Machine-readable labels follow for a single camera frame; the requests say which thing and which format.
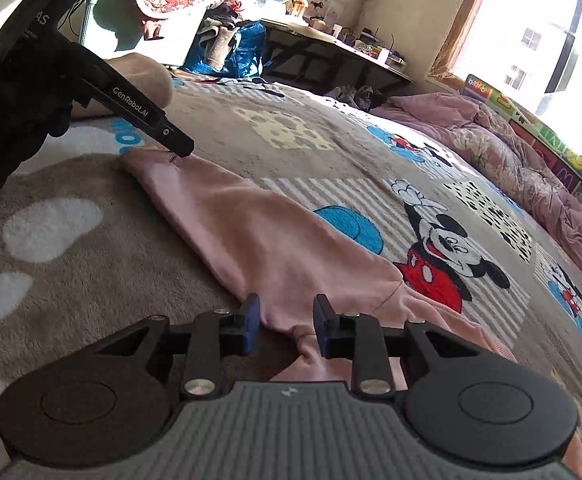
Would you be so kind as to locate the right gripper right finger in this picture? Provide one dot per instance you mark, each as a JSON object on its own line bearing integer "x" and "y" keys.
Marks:
{"x": 356, "y": 337}

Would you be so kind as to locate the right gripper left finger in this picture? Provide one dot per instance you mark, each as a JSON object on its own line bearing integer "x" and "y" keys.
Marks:
{"x": 214, "y": 336}

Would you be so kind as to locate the pink child sweatshirt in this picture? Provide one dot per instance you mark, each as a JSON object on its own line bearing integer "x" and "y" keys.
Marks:
{"x": 397, "y": 235}

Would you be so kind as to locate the left black gloved hand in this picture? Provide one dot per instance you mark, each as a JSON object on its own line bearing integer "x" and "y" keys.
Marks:
{"x": 36, "y": 101}

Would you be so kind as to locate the beige rolled garment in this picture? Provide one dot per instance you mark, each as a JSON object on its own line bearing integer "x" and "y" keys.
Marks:
{"x": 151, "y": 78}

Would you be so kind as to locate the Mickey Mouse fleece blanket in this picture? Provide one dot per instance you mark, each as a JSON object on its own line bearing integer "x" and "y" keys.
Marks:
{"x": 84, "y": 252}

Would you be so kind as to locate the blue plastic bag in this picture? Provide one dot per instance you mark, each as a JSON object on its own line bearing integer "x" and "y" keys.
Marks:
{"x": 229, "y": 50}

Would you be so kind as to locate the crumpled purple quilt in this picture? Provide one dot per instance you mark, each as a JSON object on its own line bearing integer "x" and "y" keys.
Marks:
{"x": 484, "y": 140}

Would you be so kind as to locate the black side desk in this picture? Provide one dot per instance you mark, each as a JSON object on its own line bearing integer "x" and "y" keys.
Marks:
{"x": 305, "y": 58}

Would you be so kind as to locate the colourful alphabet headboard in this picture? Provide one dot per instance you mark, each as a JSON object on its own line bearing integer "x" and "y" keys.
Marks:
{"x": 565, "y": 163}

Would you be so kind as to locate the window with wooden frame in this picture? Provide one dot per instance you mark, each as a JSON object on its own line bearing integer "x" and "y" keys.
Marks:
{"x": 530, "y": 50}

